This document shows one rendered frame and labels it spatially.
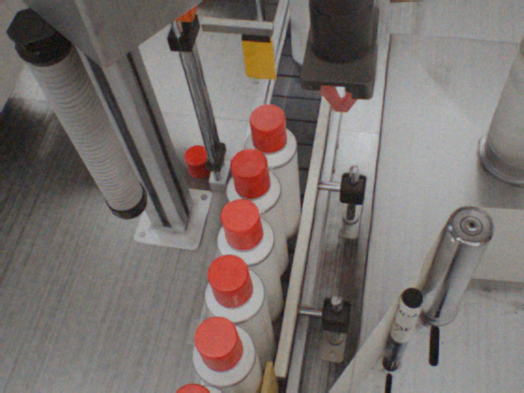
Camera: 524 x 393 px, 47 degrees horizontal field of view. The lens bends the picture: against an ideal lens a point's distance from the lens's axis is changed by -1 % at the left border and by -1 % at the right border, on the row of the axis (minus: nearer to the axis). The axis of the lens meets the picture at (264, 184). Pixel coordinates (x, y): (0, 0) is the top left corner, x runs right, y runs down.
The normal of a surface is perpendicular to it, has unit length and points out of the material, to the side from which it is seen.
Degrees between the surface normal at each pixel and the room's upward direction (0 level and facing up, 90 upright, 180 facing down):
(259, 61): 90
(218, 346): 2
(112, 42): 90
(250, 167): 3
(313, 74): 2
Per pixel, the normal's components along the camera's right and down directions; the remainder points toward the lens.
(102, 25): 0.70, 0.57
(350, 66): -0.11, -0.54
